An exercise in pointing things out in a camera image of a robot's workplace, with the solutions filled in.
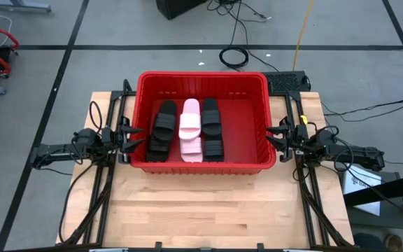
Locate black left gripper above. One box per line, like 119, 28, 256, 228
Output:
112, 117, 146, 165

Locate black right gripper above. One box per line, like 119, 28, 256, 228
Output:
264, 115, 295, 164

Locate black foam slide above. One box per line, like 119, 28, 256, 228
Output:
201, 97, 222, 138
146, 138, 171, 163
202, 137, 225, 162
151, 100, 178, 143

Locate large red plastic bin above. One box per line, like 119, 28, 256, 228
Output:
128, 71, 278, 175

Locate black mesh electronics box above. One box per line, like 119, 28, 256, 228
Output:
260, 71, 311, 95

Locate white printed paper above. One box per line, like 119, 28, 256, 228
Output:
342, 163, 386, 217

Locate black horizontal beam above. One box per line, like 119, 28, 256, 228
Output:
343, 171, 403, 207

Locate person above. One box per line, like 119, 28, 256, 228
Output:
353, 232, 403, 252

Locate black floor box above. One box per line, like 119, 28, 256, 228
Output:
155, 0, 209, 20

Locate grey side table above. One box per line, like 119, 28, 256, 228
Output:
336, 167, 403, 232

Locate grey table foot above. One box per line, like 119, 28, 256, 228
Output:
0, 0, 52, 13

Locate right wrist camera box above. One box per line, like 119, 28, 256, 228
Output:
294, 124, 309, 148

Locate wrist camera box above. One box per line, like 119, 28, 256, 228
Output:
294, 124, 309, 148
99, 126, 113, 144

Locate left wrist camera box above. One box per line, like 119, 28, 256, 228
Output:
99, 126, 113, 144

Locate black aluminium rig frame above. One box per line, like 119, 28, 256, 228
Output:
56, 78, 356, 252

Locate coiled black cable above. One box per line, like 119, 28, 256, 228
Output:
218, 45, 250, 70

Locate yellow floor cable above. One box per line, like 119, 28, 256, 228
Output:
292, 0, 316, 72

